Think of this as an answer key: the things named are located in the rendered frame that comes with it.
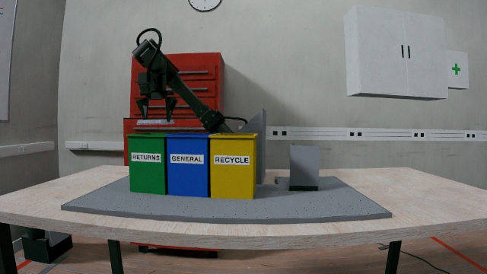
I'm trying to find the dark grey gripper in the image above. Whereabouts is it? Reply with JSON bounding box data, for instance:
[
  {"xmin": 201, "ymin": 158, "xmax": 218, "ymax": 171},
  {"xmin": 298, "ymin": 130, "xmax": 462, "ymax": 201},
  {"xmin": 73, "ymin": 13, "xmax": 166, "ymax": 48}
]
[{"xmin": 135, "ymin": 90, "xmax": 178, "ymax": 123}]

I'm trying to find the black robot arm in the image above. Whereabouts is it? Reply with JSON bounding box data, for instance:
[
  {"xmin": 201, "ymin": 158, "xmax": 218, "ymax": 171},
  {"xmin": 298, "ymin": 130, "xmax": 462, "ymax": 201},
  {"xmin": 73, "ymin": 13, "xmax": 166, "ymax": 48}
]
[{"xmin": 132, "ymin": 39, "xmax": 235, "ymax": 133}]

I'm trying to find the green bin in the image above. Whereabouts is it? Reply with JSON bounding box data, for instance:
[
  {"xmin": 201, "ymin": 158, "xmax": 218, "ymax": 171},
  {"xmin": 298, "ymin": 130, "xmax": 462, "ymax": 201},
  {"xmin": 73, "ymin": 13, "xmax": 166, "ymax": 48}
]
[{"xmin": 126, "ymin": 132, "xmax": 181, "ymax": 195}]

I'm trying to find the blue open-top bin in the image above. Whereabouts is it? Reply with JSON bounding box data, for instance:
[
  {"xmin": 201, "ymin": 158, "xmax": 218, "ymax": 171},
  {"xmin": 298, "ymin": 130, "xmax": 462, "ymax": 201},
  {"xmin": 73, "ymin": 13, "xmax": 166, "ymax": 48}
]
[{"xmin": 165, "ymin": 132, "xmax": 217, "ymax": 198}]

